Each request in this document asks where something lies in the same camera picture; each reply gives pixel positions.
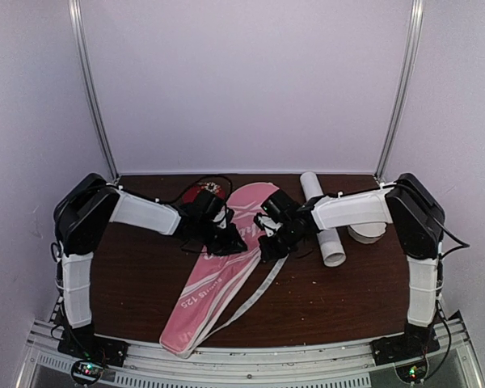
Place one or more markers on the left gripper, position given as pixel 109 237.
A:
pixel 230 244

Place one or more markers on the red floral dish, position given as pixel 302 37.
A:
pixel 215 188

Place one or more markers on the aluminium corner post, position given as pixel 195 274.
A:
pixel 76 20
pixel 412 44

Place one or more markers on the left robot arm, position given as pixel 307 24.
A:
pixel 83 215

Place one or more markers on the white shuttlecock tube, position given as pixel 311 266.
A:
pixel 331 248

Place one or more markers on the front aluminium rail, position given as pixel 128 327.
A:
pixel 347 364

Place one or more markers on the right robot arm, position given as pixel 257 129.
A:
pixel 405 204

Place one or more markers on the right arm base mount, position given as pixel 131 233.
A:
pixel 408 352

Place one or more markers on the pink racket bag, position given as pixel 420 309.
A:
pixel 215 280

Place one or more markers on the white scalloped bowl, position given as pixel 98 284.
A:
pixel 367 233

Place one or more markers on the left aluminium corner post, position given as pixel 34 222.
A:
pixel 76 20

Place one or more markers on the right aluminium corner post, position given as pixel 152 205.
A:
pixel 412 44

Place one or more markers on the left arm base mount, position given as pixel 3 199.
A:
pixel 93 354

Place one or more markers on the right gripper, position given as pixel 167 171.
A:
pixel 270 253

